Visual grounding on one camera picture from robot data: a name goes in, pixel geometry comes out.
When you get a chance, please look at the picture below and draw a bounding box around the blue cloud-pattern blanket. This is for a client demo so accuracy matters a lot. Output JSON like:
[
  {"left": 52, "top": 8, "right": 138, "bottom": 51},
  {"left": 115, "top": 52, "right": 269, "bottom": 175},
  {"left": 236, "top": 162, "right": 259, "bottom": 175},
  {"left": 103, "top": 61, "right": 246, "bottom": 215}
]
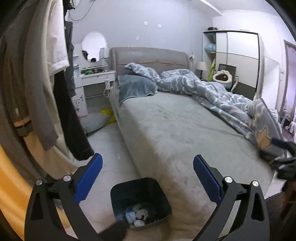
[{"left": 124, "top": 62, "right": 287, "bottom": 158}]

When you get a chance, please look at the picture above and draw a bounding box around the bedside lamp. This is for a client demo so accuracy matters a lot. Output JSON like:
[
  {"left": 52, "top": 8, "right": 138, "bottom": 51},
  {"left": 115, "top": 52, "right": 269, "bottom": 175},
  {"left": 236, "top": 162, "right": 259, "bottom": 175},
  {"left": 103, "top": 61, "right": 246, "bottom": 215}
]
[{"left": 196, "top": 61, "right": 208, "bottom": 79}]

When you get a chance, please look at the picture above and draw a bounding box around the dark teal trash bin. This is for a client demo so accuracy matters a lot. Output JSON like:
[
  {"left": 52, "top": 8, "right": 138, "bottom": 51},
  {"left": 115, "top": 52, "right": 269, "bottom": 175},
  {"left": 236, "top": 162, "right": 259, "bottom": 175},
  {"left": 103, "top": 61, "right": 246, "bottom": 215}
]
[{"left": 110, "top": 178, "right": 172, "bottom": 231}]

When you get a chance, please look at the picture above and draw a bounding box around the black hanging garment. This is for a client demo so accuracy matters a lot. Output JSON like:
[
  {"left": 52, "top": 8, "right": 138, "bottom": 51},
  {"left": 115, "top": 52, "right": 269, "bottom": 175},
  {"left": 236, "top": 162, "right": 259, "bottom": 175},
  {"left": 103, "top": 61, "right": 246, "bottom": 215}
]
[{"left": 53, "top": 70, "right": 94, "bottom": 161}]

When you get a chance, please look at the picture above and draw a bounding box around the beige hanging coat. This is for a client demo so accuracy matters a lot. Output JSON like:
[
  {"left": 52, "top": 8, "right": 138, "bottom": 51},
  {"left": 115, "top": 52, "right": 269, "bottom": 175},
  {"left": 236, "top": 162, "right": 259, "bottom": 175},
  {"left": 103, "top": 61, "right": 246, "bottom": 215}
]
[{"left": 23, "top": 1, "right": 78, "bottom": 179}]

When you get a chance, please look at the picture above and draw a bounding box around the grey knit hanging garment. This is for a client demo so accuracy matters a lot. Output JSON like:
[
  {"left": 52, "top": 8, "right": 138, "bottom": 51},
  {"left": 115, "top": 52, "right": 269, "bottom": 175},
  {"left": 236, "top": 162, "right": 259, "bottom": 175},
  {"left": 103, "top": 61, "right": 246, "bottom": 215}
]
[{"left": 65, "top": 21, "right": 76, "bottom": 97}]

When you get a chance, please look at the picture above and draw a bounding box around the white wardrobe with black trim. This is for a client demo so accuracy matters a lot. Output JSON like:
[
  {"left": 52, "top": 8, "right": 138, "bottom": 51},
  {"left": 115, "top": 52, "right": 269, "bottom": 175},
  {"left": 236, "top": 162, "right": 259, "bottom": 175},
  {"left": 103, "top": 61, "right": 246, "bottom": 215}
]
[{"left": 202, "top": 30, "right": 263, "bottom": 99}]

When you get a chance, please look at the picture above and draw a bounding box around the blue white tissue pack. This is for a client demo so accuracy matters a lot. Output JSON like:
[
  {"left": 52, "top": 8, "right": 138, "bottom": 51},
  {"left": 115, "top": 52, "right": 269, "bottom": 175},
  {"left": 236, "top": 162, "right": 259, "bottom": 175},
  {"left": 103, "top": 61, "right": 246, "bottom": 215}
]
[{"left": 125, "top": 207, "right": 137, "bottom": 224}]

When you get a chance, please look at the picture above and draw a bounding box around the black silver snack wrapper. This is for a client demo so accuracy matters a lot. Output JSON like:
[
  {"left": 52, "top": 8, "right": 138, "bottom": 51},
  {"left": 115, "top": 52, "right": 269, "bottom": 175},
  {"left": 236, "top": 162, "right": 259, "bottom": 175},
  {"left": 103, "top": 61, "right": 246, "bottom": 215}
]
[{"left": 135, "top": 208, "right": 149, "bottom": 221}]

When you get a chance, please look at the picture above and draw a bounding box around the grey upholstered headboard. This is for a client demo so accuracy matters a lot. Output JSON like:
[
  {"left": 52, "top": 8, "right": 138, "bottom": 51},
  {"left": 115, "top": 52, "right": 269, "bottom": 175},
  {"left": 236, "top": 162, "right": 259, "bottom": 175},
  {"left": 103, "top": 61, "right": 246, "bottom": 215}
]
[{"left": 110, "top": 47, "right": 190, "bottom": 76}]

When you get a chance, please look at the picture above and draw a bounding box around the yellow plastic bag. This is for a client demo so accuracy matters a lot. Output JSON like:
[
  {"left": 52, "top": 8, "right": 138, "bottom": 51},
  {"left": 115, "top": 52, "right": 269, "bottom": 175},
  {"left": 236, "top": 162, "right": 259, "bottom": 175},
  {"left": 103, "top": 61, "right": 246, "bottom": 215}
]
[{"left": 101, "top": 109, "right": 116, "bottom": 125}]

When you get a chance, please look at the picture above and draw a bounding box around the round vanity mirror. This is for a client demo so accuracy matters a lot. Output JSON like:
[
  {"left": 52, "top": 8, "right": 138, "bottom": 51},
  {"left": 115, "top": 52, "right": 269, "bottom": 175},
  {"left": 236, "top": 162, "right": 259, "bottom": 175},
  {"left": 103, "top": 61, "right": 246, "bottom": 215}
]
[{"left": 81, "top": 32, "right": 107, "bottom": 62}]

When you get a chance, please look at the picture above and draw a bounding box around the white cat bed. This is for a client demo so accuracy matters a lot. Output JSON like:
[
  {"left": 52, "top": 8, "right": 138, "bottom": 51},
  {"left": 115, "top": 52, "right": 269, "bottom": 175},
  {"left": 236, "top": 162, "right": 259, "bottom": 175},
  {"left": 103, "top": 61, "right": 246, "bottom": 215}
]
[{"left": 213, "top": 70, "right": 232, "bottom": 84}]

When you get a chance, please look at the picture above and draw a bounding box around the grey-green bed mattress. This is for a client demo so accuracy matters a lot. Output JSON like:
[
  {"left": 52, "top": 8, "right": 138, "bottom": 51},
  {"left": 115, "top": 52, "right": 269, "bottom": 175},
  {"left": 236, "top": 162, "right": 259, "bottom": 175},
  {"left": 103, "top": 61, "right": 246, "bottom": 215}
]
[{"left": 109, "top": 86, "right": 273, "bottom": 240}]

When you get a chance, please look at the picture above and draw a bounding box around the white power strip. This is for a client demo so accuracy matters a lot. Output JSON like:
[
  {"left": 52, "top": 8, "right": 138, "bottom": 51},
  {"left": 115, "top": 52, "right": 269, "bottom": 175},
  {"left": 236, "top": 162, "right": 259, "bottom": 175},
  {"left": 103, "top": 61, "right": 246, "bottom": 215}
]
[{"left": 105, "top": 78, "right": 110, "bottom": 90}]

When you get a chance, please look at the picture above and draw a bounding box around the blue-grey pillow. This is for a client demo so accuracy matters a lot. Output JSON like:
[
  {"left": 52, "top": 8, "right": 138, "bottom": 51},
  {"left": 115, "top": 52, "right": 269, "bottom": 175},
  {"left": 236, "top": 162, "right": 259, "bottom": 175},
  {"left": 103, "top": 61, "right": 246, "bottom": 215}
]
[{"left": 117, "top": 74, "right": 158, "bottom": 104}]

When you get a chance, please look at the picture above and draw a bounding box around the white vanity desk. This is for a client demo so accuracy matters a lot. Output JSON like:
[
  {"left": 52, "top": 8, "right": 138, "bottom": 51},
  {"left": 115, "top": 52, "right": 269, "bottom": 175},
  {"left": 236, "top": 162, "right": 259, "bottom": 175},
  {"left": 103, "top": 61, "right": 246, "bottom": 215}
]
[{"left": 72, "top": 44, "right": 115, "bottom": 118}]

